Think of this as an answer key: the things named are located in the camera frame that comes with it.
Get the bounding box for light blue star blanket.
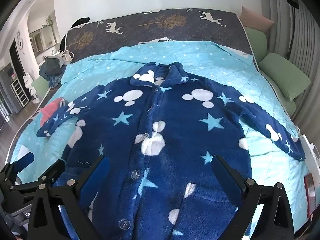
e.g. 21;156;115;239
10;41;312;240

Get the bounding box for red cloth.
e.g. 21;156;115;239
40;98;66;125

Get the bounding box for green pillow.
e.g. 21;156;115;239
244;26;269;63
259;52;311;102
269;80;298;115

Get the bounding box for green cushion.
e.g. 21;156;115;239
31;76;52;97

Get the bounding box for pile of dark clothes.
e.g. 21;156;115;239
39;56;67;88

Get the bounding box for blue fleece pajama top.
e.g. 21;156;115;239
37;62;306;240

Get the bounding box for green plant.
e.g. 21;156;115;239
42;15;55;28

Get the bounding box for white figurine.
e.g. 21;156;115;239
23;72;39;104

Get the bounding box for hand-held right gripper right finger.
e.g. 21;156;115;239
211;154;294;240

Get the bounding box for grey curtain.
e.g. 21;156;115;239
259;0;320;80

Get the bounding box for white shelf rack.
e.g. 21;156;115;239
10;79;29;108

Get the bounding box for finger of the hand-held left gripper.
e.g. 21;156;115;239
37;159;66;188
14;152;35;174

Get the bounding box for black cloth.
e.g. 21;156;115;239
71;17;90;29

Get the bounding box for wall mirror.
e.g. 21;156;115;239
29;27;56;53

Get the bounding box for red pack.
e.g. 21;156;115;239
304;173;315;217

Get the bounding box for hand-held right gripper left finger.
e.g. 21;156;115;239
27;155;111;240

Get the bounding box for dark deer print mattress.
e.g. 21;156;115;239
60;8;262;75

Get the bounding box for pink pillow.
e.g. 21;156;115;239
239;6;275;34

